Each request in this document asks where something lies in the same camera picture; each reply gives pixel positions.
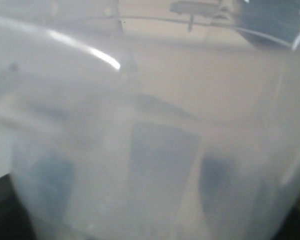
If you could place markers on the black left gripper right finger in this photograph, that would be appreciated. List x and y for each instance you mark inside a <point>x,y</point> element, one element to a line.
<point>291,227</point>

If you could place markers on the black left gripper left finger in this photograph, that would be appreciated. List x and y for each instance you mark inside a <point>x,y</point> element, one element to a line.
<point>14,220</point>

